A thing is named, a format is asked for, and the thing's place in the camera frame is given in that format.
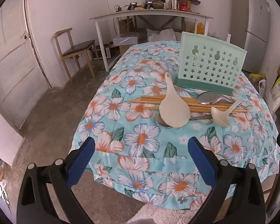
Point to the white sack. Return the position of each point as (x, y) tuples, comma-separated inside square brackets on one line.
[(161, 35)]

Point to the white plastic ladle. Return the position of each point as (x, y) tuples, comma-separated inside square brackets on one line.
[(220, 117)]

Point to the white shaggy rug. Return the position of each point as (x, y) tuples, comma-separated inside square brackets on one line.
[(154, 214)]

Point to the floral blue blanket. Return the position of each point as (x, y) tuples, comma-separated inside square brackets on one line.
[(140, 140)]

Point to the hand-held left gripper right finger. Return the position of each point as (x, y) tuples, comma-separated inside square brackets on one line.
[(201, 163)]

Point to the wooden chair with dark seat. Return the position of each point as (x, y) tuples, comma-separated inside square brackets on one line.
[(78, 47)]

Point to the white panel door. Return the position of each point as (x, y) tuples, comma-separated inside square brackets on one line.
[(14, 63)]

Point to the yellow plastic bag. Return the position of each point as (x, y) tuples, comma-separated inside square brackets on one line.
[(256, 77)]

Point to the bundle of wooden chopsticks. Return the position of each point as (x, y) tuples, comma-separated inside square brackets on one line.
[(144, 100)]

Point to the black charger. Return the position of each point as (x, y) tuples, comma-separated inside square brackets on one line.
[(118, 8)]

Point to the large metal spoon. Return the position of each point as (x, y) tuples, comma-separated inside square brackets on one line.
[(207, 98)]

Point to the white plastic bag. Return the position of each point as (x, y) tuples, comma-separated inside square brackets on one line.
[(263, 87)]

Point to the grey refrigerator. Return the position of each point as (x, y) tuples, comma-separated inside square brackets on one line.
[(254, 28)]

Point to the orange bag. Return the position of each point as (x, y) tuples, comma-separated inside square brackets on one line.
[(198, 28)]

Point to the narrow white box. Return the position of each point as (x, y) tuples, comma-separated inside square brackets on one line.
[(229, 38)]

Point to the small countertop oven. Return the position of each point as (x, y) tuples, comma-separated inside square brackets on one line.
[(102, 52)]

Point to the black tray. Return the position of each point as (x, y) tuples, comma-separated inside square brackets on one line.
[(195, 1)]

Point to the clear plastic storage box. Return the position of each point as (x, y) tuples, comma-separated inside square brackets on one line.
[(126, 39)]

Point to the green star-cutout utensil holder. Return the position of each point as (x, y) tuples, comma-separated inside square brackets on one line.
[(207, 63)]

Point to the white plastic rice paddle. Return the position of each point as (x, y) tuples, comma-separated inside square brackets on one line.
[(173, 112)]

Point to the shiny metal container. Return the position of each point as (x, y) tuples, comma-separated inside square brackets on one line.
[(173, 4)]

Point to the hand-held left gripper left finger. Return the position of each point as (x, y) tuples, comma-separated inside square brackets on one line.
[(81, 161)]

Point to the brown cardboard box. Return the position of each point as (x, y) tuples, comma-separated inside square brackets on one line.
[(127, 25)]

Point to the black device with screen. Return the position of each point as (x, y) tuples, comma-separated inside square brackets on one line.
[(149, 4), (132, 5)]

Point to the red cooking oil bottle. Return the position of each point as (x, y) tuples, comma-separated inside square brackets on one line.
[(183, 3)]

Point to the white desk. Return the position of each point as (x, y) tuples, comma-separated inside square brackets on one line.
[(154, 12)]

